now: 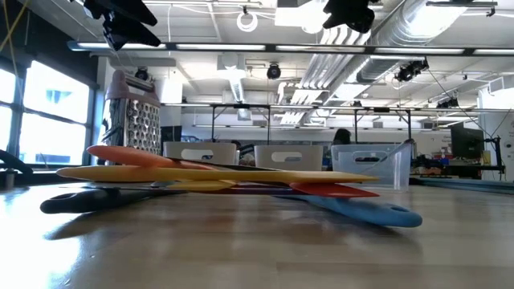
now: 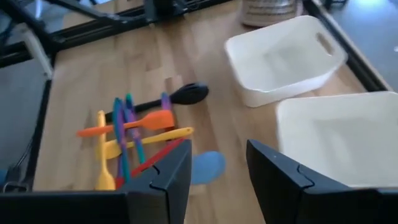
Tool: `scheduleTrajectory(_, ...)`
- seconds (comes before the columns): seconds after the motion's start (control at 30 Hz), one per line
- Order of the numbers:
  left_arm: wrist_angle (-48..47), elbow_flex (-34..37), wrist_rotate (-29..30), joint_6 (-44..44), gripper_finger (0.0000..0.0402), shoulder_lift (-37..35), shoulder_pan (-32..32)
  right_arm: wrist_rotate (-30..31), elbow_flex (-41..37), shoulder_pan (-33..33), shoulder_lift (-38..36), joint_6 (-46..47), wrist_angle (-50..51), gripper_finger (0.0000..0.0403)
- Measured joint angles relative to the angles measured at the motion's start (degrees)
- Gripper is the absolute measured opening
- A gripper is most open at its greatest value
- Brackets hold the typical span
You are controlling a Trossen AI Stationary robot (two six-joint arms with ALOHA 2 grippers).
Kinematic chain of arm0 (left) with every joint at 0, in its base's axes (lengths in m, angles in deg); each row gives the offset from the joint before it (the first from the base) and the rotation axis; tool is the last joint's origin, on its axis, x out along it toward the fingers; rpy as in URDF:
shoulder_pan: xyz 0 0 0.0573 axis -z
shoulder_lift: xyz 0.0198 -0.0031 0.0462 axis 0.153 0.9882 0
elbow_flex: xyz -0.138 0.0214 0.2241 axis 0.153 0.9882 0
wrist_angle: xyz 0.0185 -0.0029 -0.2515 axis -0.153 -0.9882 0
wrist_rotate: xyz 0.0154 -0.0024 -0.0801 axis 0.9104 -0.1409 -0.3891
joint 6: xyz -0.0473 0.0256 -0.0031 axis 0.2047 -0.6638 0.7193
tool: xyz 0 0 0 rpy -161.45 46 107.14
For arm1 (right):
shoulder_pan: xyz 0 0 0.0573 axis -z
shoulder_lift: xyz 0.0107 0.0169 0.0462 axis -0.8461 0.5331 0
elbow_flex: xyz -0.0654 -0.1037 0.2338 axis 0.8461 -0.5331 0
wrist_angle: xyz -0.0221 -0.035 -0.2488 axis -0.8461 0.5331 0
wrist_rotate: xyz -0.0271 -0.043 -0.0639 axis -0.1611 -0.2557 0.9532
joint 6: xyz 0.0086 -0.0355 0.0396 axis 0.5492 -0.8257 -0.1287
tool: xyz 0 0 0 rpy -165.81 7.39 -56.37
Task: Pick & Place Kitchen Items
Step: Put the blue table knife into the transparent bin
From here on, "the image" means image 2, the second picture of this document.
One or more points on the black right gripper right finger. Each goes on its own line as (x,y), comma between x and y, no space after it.
(295,193)

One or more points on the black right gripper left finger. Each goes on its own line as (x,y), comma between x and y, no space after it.
(161,186)

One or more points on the red silicone spatula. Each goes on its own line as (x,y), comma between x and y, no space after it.
(155,160)

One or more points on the slim yellow silicone spatula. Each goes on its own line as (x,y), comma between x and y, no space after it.
(168,134)

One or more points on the iridescent table knife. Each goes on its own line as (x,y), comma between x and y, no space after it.
(136,140)
(165,101)
(120,140)

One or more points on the wide yellow silicone spatula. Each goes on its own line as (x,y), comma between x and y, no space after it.
(105,180)

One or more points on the orange silicone spatula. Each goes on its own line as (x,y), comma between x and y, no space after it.
(155,120)

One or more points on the black slotted spoon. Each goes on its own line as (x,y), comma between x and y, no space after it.
(189,93)

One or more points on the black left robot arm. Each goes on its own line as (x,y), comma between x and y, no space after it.
(161,9)

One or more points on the blue silicone spoon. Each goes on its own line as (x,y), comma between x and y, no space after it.
(206,168)

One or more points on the white plastic bin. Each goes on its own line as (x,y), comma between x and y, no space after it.
(342,140)
(280,62)

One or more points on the black aluminium table frame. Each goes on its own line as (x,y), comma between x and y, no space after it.
(93,31)

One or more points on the silver bracket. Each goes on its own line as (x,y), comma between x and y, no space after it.
(38,51)

